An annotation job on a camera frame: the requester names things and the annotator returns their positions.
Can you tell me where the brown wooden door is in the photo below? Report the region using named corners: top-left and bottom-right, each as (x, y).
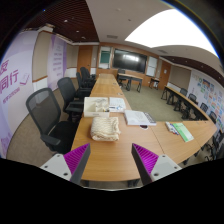
top-left (76, 45), bottom-right (94, 75)

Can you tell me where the row of black office chairs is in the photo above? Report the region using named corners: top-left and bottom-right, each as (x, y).
top-left (75, 66), bottom-right (98, 98)

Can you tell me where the blue and white leaflet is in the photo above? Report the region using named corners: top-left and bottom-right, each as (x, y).
top-left (108, 104), bottom-right (125, 114)

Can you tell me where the purple white wall banner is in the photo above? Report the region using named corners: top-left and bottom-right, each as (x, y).
top-left (0, 31), bottom-right (40, 158)

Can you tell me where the purple and white standing banner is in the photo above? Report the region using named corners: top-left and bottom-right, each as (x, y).
top-left (46, 33), bottom-right (68, 92)

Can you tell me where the bright ceiling light panel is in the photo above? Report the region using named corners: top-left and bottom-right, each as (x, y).
top-left (124, 8), bottom-right (220, 58)

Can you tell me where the large black wall screen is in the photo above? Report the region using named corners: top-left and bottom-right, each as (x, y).
top-left (111, 48), bottom-right (149, 75)

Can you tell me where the dark desk with black legs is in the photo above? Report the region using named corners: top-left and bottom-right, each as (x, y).
top-left (116, 72), bottom-right (145, 94)

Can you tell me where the long curved wooden table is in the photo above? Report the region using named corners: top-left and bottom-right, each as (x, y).
top-left (161, 84), bottom-right (210, 122)

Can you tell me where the group of black chairs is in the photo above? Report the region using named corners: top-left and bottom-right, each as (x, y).
top-left (179, 86), bottom-right (224, 162)

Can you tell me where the white thick book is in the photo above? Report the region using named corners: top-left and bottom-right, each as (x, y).
top-left (123, 109), bottom-right (157, 127)

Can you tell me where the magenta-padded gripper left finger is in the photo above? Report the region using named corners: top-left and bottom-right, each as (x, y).
top-left (39, 142), bottom-right (92, 185)

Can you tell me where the white divided organizer box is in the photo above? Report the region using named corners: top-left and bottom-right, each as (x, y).
top-left (82, 96), bottom-right (111, 119)

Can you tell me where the green pamphlet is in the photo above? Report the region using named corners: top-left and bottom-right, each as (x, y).
top-left (171, 121), bottom-right (195, 144)

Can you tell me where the small dark side table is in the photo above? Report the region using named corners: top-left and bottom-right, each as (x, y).
top-left (148, 76), bottom-right (161, 91)

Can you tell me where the whiteboard with green panel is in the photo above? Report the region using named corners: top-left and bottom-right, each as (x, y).
top-left (98, 46), bottom-right (113, 70)

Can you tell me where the white paper sheet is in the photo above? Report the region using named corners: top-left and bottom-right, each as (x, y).
top-left (109, 96), bottom-right (127, 108)

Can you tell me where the cream yellow zigzag towel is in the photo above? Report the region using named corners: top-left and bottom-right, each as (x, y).
top-left (89, 115), bottom-right (122, 142)

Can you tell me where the black mesh office chair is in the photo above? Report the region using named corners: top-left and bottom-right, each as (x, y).
top-left (56, 76), bottom-right (85, 122)
top-left (25, 86), bottom-right (80, 155)

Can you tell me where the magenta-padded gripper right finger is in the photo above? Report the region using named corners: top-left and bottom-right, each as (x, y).
top-left (130, 143), bottom-right (183, 186)

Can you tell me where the plain white whiteboard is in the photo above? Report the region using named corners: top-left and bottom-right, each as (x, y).
top-left (146, 55), bottom-right (160, 78)

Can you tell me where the colourful wall poster board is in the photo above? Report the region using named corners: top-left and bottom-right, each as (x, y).
top-left (187, 69), bottom-right (224, 133)

